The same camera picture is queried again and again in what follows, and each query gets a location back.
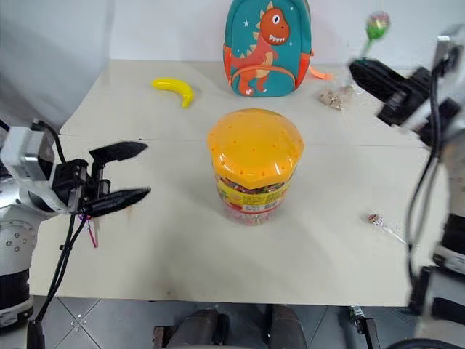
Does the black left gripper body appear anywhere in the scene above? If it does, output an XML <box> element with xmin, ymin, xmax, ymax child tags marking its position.
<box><xmin>50</xmin><ymin>158</ymin><xmax>112</xmax><ymax>214</ymax></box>

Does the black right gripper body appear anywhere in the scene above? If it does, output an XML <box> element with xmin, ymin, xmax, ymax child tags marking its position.
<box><xmin>376</xmin><ymin>66</ymin><xmax>436</xmax><ymax>127</ymax></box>

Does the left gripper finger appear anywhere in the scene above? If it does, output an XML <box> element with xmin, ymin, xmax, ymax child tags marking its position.
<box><xmin>81</xmin><ymin>186</ymin><xmax>152</xmax><ymax>220</ymax></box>
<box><xmin>89</xmin><ymin>140</ymin><xmax>149</xmax><ymax>180</ymax></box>

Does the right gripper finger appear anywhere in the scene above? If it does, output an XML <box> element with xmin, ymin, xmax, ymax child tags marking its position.
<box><xmin>349</xmin><ymin>58</ymin><xmax>412</xmax><ymax>92</ymax></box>
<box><xmin>351</xmin><ymin>73</ymin><xmax>400</xmax><ymax>107</ymax></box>

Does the green stick lollipop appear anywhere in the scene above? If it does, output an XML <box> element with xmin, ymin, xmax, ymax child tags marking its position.
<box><xmin>357</xmin><ymin>10</ymin><xmax>392</xmax><ymax>62</ymax></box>

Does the orange perforated jar lid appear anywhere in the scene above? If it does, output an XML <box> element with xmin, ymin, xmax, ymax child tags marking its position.
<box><xmin>206</xmin><ymin>108</ymin><xmax>307</xmax><ymax>189</ymax></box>

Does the clear plastic lollipop jar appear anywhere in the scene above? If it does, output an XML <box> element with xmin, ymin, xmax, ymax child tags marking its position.
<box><xmin>213</xmin><ymin>163</ymin><xmax>296</xmax><ymax>228</ymax></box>

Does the pink tag on gripper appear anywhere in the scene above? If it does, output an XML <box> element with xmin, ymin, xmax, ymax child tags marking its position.
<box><xmin>84</xmin><ymin>214</ymin><xmax>100</xmax><ymax>250</ymax></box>

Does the clear packet of snacks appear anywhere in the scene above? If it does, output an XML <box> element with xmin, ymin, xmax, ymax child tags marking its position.
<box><xmin>318</xmin><ymin>84</ymin><xmax>356</xmax><ymax>111</ymax></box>

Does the yellow toy banana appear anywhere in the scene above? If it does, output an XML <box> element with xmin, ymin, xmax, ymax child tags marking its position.
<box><xmin>150</xmin><ymin>76</ymin><xmax>195</xmax><ymax>109</ymax></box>

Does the teal dinosaur backpack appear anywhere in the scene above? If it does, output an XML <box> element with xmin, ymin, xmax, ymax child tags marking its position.
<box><xmin>222</xmin><ymin>0</ymin><xmax>333</xmax><ymax>97</ymax></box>

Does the clear stick wrapped lollipop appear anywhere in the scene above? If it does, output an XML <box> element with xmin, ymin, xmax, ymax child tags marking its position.
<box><xmin>365</xmin><ymin>212</ymin><xmax>408</xmax><ymax>245</ymax></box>

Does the dark rounded shape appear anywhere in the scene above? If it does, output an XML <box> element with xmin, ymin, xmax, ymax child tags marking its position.
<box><xmin>167</xmin><ymin>308</ymin><xmax>219</xmax><ymax>349</ymax></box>
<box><xmin>267</xmin><ymin>304</ymin><xmax>310</xmax><ymax>349</ymax></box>

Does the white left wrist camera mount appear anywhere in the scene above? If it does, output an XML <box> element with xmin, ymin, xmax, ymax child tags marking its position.
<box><xmin>0</xmin><ymin>123</ymin><xmax>56</xmax><ymax>183</ymax></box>

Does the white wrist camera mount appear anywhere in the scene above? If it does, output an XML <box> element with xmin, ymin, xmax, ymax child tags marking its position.
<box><xmin>0</xmin><ymin>123</ymin><xmax>56</xmax><ymax>183</ymax></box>
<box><xmin>432</xmin><ymin>24</ymin><xmax>461</xmax><ymax>78</ymax></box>

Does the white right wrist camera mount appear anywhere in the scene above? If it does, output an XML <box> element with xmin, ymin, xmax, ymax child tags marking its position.
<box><xmin>432</xmin><ymin>24</ymin><xmax>461</xmax><ymax>78</ymax></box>

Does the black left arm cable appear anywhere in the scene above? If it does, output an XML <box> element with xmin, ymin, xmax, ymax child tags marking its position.
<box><xmin>25</xmin><ymin>119</ymin><xmax>92</xmax><ymax>349</ymax></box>

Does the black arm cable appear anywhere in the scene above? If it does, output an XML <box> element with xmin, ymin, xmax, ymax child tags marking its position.
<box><xmin>25</xmin><ymin>119</ymin><xmax>92</xmax><ymax>349</ymax></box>
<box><xmin>405</xmin><ymin>47</ymin><xmax>459</xmax><ymax>313</ymax></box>

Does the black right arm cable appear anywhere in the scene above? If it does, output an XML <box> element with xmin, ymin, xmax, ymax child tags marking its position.
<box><xmin>405</xmin><ymin>47</ymin><xmax>459</xmax><ymax>313</ymax></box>

